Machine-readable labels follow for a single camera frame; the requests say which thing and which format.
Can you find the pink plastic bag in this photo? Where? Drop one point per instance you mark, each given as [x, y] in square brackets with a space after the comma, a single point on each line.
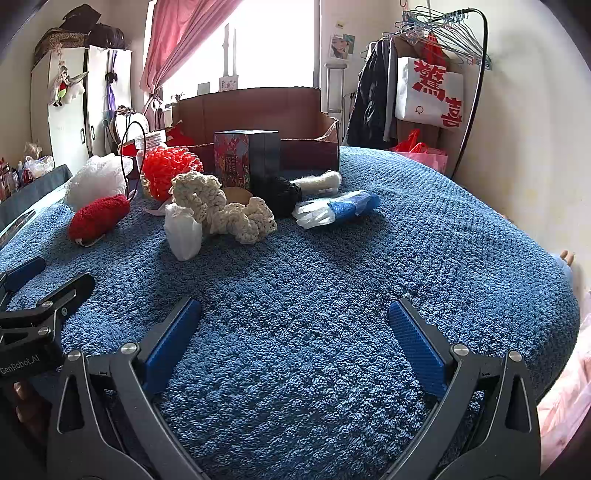
[420, 152]

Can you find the red knitted pouch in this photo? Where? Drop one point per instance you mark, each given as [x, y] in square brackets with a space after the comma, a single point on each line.
[92, 222]

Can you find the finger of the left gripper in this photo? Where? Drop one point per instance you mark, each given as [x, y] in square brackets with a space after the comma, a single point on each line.
[13, 280]
[66, 300]

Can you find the white wardrobe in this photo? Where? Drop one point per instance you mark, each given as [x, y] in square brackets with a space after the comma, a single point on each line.
[74, 92]

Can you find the blue knitted blanket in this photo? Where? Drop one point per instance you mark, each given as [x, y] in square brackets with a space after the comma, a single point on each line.
[294, 372]

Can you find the wall poster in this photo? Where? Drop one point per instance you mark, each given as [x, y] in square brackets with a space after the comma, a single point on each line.
[342, 46]

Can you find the black clothes rack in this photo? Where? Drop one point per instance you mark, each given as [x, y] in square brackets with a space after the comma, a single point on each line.
[463, 35]

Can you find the dark hanging jacket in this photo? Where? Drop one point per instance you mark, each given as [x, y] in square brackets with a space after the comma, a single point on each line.
[370, 123]

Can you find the brown cardboard box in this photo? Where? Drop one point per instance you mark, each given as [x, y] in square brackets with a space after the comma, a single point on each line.
[309, 138]

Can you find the white bag red characters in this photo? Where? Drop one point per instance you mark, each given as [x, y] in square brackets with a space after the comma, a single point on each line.
[429, 94]

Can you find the cream crocheted yarn piece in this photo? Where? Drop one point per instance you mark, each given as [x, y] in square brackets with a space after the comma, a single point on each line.
[204, 196]

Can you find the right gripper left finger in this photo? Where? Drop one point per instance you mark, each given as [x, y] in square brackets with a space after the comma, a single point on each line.
[140, 371]

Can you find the white mesh bath pouf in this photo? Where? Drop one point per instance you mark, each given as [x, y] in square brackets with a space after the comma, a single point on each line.
[100, 177]

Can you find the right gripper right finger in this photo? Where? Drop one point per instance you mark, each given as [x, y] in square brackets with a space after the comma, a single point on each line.
[449, 376]

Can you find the dark patterned gift box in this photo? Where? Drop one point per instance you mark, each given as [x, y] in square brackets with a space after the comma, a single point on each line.
[243, 155]

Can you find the red foam net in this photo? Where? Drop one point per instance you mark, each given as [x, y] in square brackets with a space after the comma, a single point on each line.
[162, 164]

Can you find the pink curtain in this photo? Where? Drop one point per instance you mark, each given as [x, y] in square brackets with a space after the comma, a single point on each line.
[178, 28]

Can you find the white fluffy black toy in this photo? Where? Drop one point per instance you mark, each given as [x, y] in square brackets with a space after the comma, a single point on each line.
[282, 195]

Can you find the dark side table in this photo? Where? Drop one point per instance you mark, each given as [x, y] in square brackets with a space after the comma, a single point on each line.
[20, 201]

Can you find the white small plastic bag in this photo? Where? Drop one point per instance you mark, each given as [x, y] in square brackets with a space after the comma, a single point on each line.
[183, 232]

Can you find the blue white cloth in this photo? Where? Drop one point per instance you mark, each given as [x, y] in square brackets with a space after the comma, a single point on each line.
[343, 208]

